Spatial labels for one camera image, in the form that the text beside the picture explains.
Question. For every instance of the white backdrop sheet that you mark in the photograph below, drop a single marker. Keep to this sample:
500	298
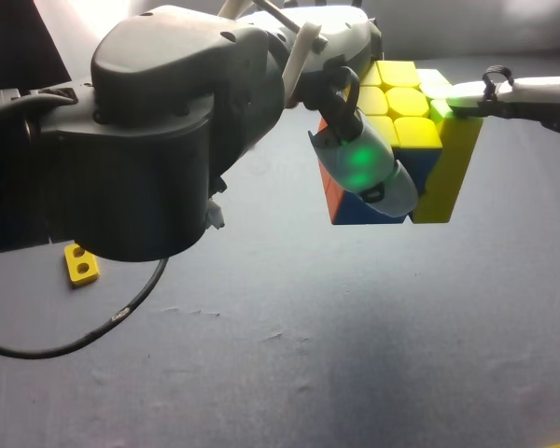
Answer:
471	28

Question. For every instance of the yellow rectangular block with holes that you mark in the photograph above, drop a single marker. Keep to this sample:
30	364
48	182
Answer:
80	266

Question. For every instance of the colourful puzzle cube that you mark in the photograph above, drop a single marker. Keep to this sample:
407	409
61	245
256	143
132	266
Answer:
410	102

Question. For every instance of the grey table cloth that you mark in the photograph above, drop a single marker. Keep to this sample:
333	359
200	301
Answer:
354	350

